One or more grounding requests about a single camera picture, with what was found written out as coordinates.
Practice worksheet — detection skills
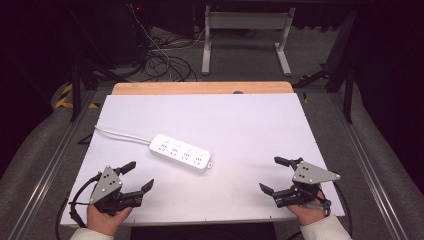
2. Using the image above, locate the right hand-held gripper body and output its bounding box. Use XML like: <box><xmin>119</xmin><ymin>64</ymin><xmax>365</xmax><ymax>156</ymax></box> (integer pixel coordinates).
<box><xmin>272</xmin><ymin>158</ymin><xmax>341</xmax><ymax>208</ymax></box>

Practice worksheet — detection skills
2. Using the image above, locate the black metal stand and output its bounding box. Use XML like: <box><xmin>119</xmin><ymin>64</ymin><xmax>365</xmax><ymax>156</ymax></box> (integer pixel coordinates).
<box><xmin>293</xmin><ymin>9</ymin><xmax>358</xmax><ymax>125</ymax></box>
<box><xmin>69</xmin><ymin>59</ymin><xmax>132</xmax><ymax>123</ymax></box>

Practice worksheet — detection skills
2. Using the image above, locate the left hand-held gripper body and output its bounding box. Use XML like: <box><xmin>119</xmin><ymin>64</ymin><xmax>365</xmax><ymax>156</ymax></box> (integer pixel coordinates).
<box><xmin>89</xmin><ymin>165</ymin><xmax>145</xmax><ymax>216</ymax></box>

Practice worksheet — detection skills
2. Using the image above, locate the white power strip cord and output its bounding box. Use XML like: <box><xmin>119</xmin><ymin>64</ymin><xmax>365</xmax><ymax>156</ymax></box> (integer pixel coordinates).
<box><xmin>94</xmin><ymin>124</ymin><xmax>152</xmax><ymax>145</ymax></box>

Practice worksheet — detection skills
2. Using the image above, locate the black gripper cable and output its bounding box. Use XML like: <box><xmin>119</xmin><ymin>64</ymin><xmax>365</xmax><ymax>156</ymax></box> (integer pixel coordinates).
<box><xmin>55</xmin><ymin>172</ymin><xmax>102</xmax><ymax>240</ymax></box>
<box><xmin>321</xmin><ymin>181</ymin><xmax>354</xmax><ymax>236</ymax></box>

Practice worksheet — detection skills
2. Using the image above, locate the person's left hand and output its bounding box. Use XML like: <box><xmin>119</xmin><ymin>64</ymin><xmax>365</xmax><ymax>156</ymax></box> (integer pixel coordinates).
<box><xmin>87</xmin><ymin>203</ymin><xmax>133</xmax><ymax>237</ymax></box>

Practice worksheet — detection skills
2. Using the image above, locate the dark equipment box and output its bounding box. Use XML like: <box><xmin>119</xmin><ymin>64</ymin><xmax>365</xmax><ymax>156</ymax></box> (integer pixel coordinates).
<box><xmin>108</xmin><ymin>2</ymin><xmax>152</xmax><ymax>66</ymax></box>

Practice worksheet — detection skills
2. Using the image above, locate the white metal desk frame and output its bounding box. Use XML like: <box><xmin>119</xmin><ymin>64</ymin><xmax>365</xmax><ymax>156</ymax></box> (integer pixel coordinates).
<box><xmin>201</xmin><ymin>4</ymin><xmax>297</xmax><ymax>77</ymax></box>

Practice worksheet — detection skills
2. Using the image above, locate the aluminium rail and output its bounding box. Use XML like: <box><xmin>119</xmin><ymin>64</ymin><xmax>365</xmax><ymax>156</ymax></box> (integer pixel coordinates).
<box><xmin>6</xmin><ymin>90</ymin><xmax>98</xmax><ymax>240</ymax></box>
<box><xmin>327</xmin><ymin>91</ymin><xmax>410</xmax><ymax>240</ymax></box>

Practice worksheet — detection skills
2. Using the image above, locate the yellow black hazard tape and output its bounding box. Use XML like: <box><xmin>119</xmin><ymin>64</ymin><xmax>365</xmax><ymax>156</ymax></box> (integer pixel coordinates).
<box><xmin>54</xmin><ymin>83</ymin><xmax>101</xmax><ymax>110</ymax></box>

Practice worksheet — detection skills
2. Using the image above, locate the white power strip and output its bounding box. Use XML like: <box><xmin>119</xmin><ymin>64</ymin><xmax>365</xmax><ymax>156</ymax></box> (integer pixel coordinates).
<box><xmin>149</xmin><ymin>133</ymin><xmax>214</xmax><ymax>173</ymax></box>

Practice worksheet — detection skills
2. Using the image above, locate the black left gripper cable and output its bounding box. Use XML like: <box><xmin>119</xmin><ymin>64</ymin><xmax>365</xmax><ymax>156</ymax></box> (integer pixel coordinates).
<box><xmin>55</xmin><ymin>172</ymin><xmax>102</xmax><ymax>240</ymax></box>

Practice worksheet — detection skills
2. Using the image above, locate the thin white floor cable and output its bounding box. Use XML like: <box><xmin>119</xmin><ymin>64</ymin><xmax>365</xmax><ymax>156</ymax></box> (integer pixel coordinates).
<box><xmin>129</xmin><ymin>3</ymin><xmax>207</xmax><ymax>81</ymax></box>

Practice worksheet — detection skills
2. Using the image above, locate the tangle of black floor cables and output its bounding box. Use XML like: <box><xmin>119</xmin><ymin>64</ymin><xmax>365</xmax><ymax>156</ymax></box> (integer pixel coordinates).
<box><xmin>141</xmin><ymin>28</ymin><xmax>199</xmax><ymax>83</ymax></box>

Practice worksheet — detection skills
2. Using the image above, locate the person's right hand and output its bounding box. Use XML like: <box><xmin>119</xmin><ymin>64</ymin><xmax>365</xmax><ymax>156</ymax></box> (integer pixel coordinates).
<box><xmin>287</xmin><ymin>195</ymin><xmax>326</xmax><ymax>227</ymax></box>

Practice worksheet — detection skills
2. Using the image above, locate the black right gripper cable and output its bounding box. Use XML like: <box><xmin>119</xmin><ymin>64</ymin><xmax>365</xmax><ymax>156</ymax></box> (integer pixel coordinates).
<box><xmin>321</xmin><ymin>181</ymin><xmax>354</xmax><ymax>236</ymax></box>

